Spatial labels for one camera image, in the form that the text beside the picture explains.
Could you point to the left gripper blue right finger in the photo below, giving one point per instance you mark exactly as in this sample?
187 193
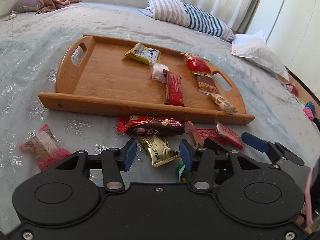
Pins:
200 163

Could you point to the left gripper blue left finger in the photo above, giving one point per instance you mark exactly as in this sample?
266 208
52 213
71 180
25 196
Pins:
113 161

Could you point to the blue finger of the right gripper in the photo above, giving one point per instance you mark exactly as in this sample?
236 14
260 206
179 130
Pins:
216 151
255 142

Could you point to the red wafer packet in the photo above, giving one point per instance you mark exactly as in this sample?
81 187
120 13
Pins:
229 135
200 134

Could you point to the green wasabi pea packet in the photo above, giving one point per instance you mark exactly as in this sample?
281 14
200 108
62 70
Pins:
184 175

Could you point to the gold snack bar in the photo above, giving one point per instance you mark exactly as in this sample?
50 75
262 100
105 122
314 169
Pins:
158 149

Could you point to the brown red candy bar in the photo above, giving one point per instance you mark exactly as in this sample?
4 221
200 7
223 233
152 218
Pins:
147 125

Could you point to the clear peanut candy packet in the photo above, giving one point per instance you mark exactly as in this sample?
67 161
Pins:
224 104

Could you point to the dark red chocolate bar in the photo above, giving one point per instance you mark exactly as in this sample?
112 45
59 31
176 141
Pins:
174 93

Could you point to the brown peanut bar packet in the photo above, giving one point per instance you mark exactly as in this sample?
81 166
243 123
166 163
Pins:
206 83

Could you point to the pink seaweed roll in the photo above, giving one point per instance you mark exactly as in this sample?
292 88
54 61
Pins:
44 148

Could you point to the pink white cake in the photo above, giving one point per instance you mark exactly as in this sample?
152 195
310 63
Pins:
157 72

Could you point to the red crinkled snack bag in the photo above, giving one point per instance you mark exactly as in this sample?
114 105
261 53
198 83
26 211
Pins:
196 64

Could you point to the yellow white snack bag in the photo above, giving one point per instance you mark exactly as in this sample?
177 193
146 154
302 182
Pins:
144 54

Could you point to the person's right hand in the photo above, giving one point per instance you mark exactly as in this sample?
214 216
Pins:
304 219

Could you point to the colourful toys at bedside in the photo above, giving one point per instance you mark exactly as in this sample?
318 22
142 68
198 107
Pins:
308 109

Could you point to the small red toy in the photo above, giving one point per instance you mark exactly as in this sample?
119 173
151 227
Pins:
292 88

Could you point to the wooden serving tray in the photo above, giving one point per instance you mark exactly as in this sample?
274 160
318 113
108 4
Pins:
96 77

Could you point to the white pillow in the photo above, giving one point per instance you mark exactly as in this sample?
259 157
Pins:
253 48

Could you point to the light blue lace cloth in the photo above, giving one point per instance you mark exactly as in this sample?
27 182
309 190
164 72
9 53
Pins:
29 66

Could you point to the striped pillow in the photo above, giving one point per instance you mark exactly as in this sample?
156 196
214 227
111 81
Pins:
189 16

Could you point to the grey bed sheet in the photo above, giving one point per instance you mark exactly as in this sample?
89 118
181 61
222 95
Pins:
102 19

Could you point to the pink blanket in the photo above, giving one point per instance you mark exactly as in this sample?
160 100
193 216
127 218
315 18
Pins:
52 5

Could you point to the small item near purple pillow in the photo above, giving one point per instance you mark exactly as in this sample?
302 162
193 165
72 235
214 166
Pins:
11 17

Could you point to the purple pillow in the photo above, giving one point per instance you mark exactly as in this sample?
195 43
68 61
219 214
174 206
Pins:
26 6

